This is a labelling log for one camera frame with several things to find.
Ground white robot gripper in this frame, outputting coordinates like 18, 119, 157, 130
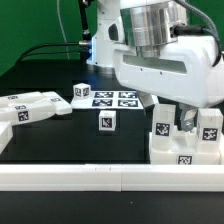
108, 14, 224, 132

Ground white chair seat part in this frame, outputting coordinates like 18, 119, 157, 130
149, 128, 224, 165

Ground white long chair back part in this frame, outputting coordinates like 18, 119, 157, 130
0, 91, 72, 115

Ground paper sheet with tags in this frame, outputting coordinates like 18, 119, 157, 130
71, 91, 143, 109

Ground small white tagged cube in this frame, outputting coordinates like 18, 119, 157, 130
99, 110, 116, 131

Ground rear white tagged cube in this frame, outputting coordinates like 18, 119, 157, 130
73, 83, 91, 99

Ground white tagged bar part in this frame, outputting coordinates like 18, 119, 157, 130
0, 101, 56, 126

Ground white left fence block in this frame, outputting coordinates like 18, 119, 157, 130
0, 122, 13, 154

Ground grey braided cable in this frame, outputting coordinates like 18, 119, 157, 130
173, 0, 223, 66

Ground black cables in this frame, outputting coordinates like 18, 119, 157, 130
16, 40, 93, 64

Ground thin white cable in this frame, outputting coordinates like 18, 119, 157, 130
56, 0, 72, 61

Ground white front fence rail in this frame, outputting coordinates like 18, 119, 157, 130
0, 164, 224, 192

